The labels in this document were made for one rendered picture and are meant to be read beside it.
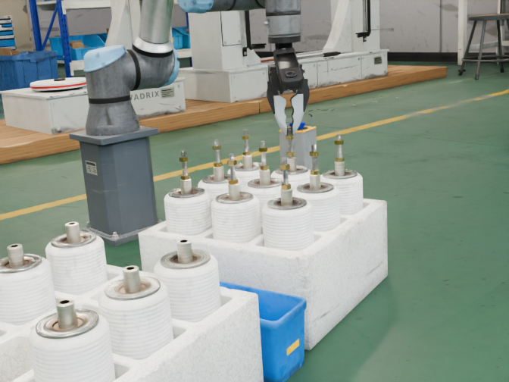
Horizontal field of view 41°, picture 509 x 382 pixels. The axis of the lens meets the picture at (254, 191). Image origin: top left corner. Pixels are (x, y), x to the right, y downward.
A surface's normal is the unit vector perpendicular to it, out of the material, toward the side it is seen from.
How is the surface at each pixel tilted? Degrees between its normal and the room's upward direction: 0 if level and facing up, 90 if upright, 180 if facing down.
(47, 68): 92
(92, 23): 90
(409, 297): 0
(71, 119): 90
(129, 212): 90
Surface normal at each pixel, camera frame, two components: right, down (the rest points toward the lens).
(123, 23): 0.67, 0.15
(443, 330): -0.06, -0.96
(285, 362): 0.84, 0.12
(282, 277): -0.52, 0.26
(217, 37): -0.74, 0.22
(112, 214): -0.05, 0.26
